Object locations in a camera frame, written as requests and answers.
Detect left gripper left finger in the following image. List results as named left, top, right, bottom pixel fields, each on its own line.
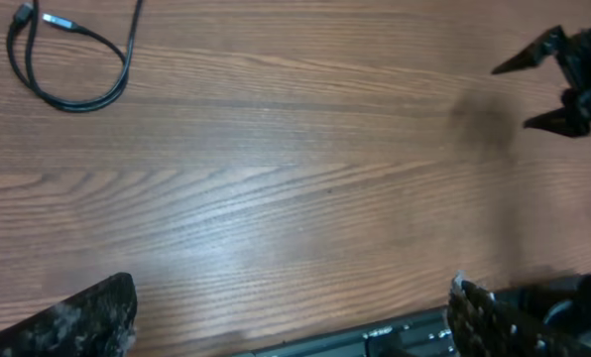
left=0, top=273, right=138, bottom=357

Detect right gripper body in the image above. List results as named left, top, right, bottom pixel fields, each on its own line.
left=556, top=28, right=591, bottom=137

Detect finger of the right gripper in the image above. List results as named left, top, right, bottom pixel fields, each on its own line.
left=523, top=108, right=591, bottom=138
left=492, top=26, right=566, bottom=75

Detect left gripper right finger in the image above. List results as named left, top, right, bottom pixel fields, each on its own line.
left=446, top=274, right=591, bottom=357

